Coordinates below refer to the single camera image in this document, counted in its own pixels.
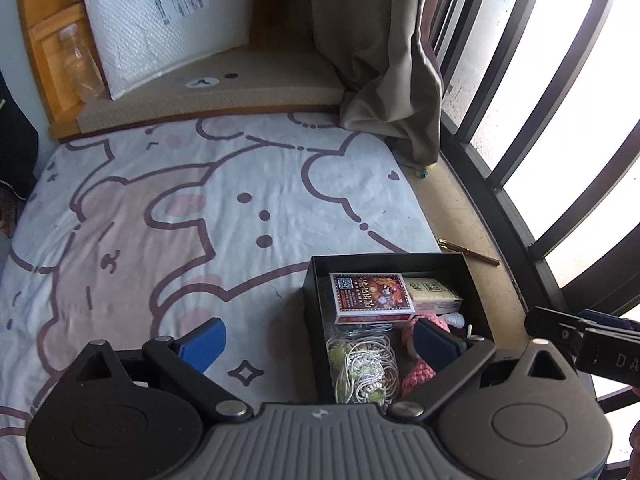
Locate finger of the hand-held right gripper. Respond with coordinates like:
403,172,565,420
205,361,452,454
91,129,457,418
575,309,640,332
525,306,586,347

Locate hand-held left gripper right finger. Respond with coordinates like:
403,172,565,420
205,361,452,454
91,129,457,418
391,319,576,420

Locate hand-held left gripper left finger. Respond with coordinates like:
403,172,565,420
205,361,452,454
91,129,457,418
60,317,248,421

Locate pink white crochet doll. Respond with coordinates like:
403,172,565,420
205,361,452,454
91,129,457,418
400,312,473,398

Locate beige tissue packet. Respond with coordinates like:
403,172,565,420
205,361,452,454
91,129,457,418
402,276,463,313

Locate red playing card box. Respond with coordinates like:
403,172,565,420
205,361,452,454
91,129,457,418
329,272,416,326

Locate bagged white cord bundle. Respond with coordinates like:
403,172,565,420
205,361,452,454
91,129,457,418
325,322,401,403

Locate black storage box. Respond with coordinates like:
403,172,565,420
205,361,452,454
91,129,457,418
302,252,496,403

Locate person's right hand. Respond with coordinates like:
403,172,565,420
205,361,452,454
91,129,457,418
628,385,640,467

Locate brown gold pen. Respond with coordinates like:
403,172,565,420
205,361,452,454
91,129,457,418
437,239,501,266

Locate black window bars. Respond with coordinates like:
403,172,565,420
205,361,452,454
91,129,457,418
430,0,640,411

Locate bear print bedsheet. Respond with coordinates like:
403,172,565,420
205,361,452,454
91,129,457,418
0,112,443,446

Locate brown cushion mat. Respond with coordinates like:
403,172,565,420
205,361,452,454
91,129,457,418
75,45,343,136

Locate black clothing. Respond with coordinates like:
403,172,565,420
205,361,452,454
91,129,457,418
0,67,40,201

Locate beige curtain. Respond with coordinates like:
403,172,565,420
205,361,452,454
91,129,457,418
312,0,446,168

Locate clear plastic bottle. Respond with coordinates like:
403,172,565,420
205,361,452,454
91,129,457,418
59,25,106,101

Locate white bubble mailer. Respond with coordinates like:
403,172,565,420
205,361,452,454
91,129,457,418
79,0,251,101

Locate wooden headboard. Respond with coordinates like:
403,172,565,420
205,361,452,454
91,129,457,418
17,0,86,141

